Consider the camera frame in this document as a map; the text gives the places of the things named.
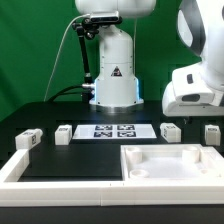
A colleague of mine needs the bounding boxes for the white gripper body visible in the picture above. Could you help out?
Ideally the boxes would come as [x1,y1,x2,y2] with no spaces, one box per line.
[162,64,224,117]

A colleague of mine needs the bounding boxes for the white square tabletop panel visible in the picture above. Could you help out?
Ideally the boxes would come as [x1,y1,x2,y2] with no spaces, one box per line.
[121,144,224,181]

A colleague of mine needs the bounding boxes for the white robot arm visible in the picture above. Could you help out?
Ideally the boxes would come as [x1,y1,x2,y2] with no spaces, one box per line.
[75,0,224,117]

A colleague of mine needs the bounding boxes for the white fiducial marker sheet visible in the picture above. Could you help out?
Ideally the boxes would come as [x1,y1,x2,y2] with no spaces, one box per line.
[73,124,157,140]

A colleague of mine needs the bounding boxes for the white U-shaped obstacle fence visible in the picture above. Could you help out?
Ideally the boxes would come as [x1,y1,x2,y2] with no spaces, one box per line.
[0,149,224,207]

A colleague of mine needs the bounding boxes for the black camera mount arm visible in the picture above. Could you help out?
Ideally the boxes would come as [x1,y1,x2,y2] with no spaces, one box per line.
[72,18,99,102]

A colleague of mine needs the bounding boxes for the grey camera on mount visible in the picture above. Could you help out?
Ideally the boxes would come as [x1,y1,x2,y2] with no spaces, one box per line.
[90,11,119,23]

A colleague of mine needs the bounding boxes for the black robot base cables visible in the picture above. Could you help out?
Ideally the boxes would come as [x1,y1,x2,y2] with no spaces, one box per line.
[47,84,86,102]

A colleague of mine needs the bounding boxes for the white camera cable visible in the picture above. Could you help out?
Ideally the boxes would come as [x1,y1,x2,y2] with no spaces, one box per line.
[43,13,92,103]

